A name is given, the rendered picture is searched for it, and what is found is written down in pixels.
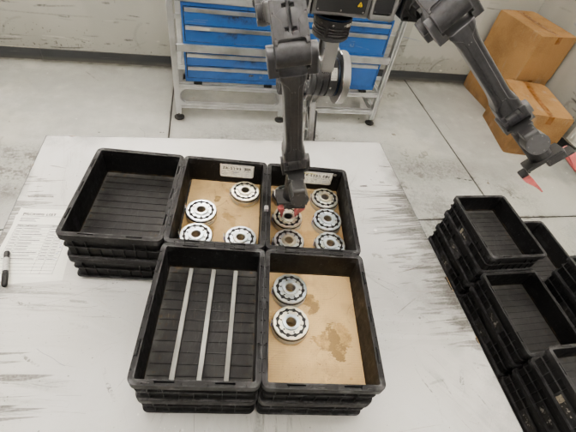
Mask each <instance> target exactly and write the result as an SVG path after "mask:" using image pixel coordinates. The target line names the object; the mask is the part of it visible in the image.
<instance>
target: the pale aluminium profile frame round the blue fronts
mask: <svg viewBox="0 0 576 432"><path fill-rule="evenodd" d="M165 5H166V14H167V22H168V32H169V40H170V49H171V66H172V75H173V84H174V93H175V101H176V110H177V114H176V115H175V118H176V119H177V120H182V119H184V114H182V108H200V109H223V110H247V111H277V112H278V114H277V115H278V116H277V117H276V118H274V121H275V122H277V123H282V122H283V118H282V116H283V104H282V95H280V94H278V93H277V90H276V86H274V85H273V86H272V85H264V86H255V85H238V84H220V83H202V81H194V82H185V81H183V79H186V78H185V74H184V70H185V66H184V57H183V52H184V51H185V52H198V53H212V54H226V55H239V56H252V57H266V51H265V49H257V48H245V47H233V46H220V45H195V44H183V37H182V26H181V19H182V18H181V14H180V2H179V1H175V0H174V5H175V14H174V13H173V5H172V0H165ZM174 19H176V27H177V43H176V35H175V25H174ZM407 22H408V21H400V24H399V28H398V31H397V32H391V35H390V36H395V39H394V42H393V46H392V49H391V51H390V54H389V56H388V57H369V56H356V55H350V57H351V62H352V63H370V64H383V65H386V66H385V68H384V71H383V74H382V76H377V77H376V81H380V84H379V86H377V84H376V82H375V84H374V87H373V91H366V90H359V89H358V90H349V92H348V94H347V97H363V100H364V102H365V104H366V106H367V107H368V108H351V107H330V106H316V107H315V110H316V111H317V112H318V113H341V114H365V115H369V120H366V121H365V123H366V124H367V125H369V126H372V125H373V124H374V122H373V121H371V120H374V117H375V114H376V111H377V108H378V105H379V103H380V100H381V96H382V94H383V91H384V88H385V86H386V83H387V79H388V76H389V74H390V71H391V68H392V66H393V62H394V59H395V57H396V54H397V51H398V49H399V45H400V42H401V40H402V37H403V35H404V32H405V28H406V25H407ZM184 89H195V90H214V91H233V92H252V93H274V94H275V98H276V102H277V103H276V104H274V105H265V104H244V103H222V102H200V101H186V100H184V99H183V98H182V93H183V90H184ZM370 98H374V102H373V104H372V102H371V100H370Z"/></svg>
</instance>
